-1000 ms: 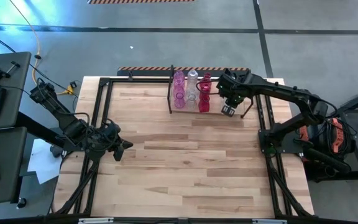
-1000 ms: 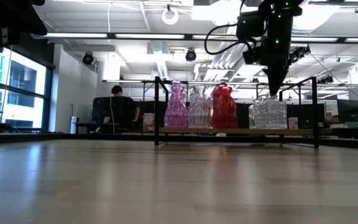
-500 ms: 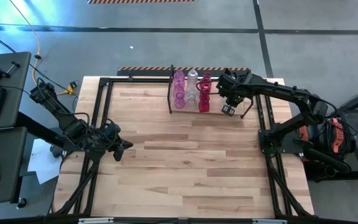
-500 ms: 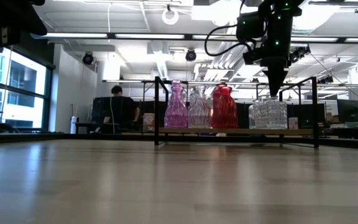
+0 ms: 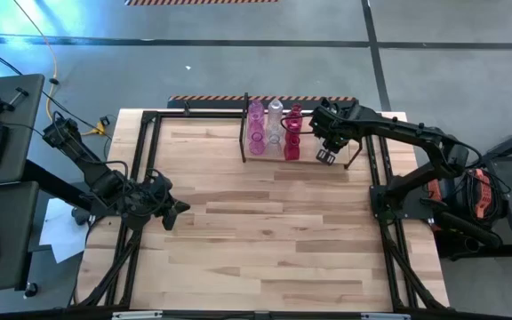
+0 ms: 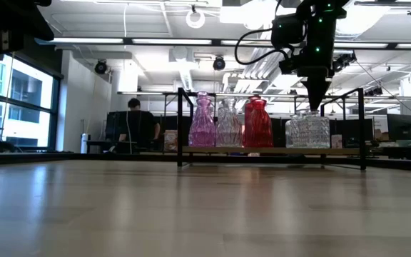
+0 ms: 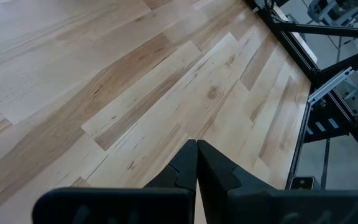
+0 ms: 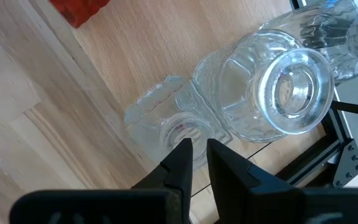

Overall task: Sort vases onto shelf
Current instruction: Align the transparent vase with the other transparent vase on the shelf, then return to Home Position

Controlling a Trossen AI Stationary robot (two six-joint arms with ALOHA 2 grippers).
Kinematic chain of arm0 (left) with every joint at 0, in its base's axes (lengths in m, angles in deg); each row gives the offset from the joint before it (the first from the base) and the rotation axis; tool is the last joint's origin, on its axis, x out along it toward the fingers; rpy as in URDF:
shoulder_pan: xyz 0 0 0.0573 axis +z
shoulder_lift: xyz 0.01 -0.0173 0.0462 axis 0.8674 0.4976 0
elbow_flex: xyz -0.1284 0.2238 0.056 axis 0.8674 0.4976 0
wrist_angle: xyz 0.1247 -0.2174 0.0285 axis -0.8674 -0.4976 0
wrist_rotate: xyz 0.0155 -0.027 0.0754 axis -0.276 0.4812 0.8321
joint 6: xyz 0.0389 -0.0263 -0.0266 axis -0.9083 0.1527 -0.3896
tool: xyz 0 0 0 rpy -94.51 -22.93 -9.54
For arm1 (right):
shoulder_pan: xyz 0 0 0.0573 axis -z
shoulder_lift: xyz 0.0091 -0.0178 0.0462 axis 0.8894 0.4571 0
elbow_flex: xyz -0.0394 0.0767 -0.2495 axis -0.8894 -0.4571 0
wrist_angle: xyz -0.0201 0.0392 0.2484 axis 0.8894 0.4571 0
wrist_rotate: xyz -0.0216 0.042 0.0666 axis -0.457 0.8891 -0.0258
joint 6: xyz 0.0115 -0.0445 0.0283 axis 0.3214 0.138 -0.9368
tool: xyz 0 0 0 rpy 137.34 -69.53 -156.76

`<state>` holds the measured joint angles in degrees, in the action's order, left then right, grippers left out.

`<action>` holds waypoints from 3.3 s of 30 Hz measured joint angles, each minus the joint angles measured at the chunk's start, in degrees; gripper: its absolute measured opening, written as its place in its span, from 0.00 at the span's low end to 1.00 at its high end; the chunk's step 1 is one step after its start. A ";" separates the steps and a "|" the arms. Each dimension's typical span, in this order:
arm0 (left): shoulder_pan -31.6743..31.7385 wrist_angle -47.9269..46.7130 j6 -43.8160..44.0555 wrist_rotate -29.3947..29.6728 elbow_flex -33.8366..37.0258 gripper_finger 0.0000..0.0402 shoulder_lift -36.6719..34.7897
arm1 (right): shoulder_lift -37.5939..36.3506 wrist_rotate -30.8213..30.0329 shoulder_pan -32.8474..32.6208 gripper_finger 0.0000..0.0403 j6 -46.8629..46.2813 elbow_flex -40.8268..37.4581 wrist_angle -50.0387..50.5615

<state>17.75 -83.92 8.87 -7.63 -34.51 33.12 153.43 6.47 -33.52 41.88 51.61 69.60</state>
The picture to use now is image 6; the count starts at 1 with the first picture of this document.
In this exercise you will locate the white red printed box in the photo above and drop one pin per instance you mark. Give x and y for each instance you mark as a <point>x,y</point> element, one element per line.
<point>170,141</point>
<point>337,141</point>

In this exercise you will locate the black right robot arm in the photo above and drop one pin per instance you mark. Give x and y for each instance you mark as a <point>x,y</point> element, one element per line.
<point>287,32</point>

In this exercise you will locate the black metal table frame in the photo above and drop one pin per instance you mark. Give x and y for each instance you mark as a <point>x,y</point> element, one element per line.
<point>84,157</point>

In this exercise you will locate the black desk partition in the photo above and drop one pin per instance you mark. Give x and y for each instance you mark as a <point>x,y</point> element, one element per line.
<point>170,123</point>

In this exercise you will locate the red squat glass vase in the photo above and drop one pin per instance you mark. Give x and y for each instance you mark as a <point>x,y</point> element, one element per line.
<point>260,128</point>

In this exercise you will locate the white round ceiling fixture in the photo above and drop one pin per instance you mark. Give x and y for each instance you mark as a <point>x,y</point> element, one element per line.
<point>187,18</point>

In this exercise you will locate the large window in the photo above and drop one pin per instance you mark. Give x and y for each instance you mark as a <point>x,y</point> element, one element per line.
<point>27,85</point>

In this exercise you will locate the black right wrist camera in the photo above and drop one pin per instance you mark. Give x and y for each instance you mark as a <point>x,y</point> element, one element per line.
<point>289,67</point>

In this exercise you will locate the black ceiling spotlight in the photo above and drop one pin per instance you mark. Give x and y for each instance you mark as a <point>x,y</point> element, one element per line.
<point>101,66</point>
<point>219,63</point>
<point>346,60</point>

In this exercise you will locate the clear wide diamond-cut vase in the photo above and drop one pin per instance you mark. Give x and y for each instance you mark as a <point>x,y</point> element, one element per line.
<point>310,132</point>

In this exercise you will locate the black computer monitor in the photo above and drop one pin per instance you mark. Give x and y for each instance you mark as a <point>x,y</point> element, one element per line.
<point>351,132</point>
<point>401,126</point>

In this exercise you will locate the clear small faceted vase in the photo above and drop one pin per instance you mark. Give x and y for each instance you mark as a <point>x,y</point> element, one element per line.
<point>228,128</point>

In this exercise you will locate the pink fluted bulb vase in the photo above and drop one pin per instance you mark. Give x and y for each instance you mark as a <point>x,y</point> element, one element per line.
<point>202,128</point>

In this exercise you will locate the black-framed wooden shelf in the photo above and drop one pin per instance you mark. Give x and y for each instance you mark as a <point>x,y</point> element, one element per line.
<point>262,150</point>

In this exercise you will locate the person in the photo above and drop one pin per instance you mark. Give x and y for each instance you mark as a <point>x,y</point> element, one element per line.
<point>137,125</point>

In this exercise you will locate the white cylindrical canister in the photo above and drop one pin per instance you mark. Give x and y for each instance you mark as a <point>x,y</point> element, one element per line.
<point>84,142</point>

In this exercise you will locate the black overhead light bar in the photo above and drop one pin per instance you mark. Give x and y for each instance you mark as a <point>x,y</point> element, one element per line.
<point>177,41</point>

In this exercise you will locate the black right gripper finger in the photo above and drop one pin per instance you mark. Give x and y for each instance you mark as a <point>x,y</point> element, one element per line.
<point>315,93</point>

